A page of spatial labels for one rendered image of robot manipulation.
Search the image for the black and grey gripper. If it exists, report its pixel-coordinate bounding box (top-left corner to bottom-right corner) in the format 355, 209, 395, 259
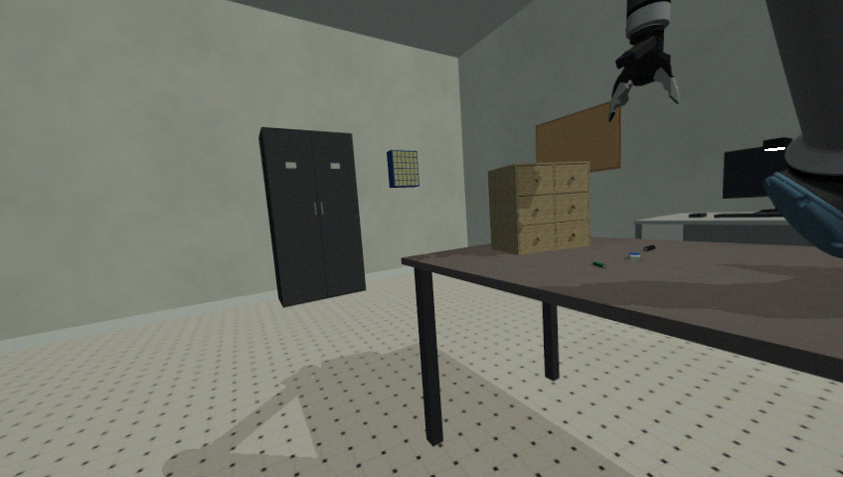
608, 25, 679, 122

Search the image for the wooden drawer front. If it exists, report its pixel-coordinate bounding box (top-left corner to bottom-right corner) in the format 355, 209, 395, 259
519, 223, 555, 253
518, 195, 554, 224
555, 164, 589, 192
556, 192, 589, 221
556, 220, 590, 248
517, 165, 554, 194

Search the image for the wooden chest of drawers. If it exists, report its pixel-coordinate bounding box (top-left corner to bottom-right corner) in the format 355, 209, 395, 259
488, 161, 590, 255

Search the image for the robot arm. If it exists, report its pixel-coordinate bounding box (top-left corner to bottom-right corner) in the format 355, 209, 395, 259
625, 0, 843, 258

